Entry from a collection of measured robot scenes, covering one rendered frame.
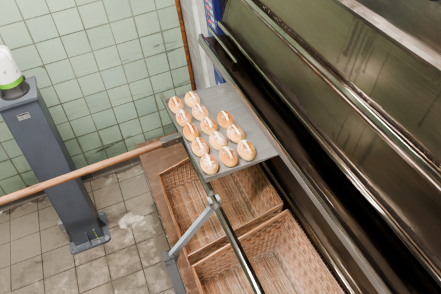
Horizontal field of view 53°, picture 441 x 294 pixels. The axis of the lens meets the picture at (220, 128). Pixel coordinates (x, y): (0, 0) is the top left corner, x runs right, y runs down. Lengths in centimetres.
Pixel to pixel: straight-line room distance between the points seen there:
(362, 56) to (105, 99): 230
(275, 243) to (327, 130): 88
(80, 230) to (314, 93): 203
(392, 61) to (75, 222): 235
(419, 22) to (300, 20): 47
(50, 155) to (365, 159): 181
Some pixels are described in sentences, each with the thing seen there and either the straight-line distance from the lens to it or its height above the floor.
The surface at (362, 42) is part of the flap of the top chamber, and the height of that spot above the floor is 183.
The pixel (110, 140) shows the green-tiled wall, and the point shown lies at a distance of 339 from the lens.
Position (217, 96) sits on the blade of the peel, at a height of 118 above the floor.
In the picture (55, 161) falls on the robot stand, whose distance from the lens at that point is 264.
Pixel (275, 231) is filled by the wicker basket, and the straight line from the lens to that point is 206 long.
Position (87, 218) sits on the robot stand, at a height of 24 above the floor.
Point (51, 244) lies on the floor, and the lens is 330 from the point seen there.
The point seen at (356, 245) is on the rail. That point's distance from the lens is 119.
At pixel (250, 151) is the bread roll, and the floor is 122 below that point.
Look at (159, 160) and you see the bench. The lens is 268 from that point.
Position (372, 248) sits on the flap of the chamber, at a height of 141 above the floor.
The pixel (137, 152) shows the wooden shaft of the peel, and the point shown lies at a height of 120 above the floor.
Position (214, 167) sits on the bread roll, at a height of 122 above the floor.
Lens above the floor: 241
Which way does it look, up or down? 41 degrees down
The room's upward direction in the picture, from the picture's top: 9 degrees counter-clockwise
